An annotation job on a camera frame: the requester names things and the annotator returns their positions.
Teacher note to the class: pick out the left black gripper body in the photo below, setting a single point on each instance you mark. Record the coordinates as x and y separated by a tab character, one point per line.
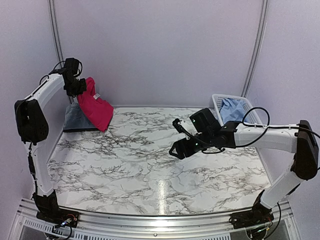
74	88

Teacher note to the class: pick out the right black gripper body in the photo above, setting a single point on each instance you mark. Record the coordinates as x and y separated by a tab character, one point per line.
191	150

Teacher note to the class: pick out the magenta t-shirt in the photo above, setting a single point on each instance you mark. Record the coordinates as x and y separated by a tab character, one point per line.
98	111

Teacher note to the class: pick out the light blue shirt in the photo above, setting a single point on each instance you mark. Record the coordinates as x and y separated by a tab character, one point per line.
232	110

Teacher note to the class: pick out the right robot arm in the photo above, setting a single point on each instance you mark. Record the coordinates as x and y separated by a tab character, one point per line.
203	131

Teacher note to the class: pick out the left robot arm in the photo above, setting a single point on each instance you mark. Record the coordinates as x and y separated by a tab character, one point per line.
33	129

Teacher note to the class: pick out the folded light blue jeans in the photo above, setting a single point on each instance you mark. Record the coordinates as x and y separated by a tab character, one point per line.
75	118

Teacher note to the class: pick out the folded black garment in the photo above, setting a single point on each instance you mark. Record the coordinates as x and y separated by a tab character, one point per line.
74	130

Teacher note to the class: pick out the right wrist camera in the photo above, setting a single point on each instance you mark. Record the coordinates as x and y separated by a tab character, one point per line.
185	126

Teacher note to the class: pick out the left wall aluminium profile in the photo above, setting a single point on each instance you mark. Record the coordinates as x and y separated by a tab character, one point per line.
53	18

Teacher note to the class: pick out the wall aluminium profile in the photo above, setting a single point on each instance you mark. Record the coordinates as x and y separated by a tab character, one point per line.
53	18
261	28

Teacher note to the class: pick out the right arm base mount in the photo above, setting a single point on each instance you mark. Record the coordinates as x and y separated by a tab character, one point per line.
250	218

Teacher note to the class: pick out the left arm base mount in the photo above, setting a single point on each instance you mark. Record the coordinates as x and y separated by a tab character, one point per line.
63	217

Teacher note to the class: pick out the right wall aluminium profile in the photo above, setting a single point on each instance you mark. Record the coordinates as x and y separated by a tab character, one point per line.
261	28

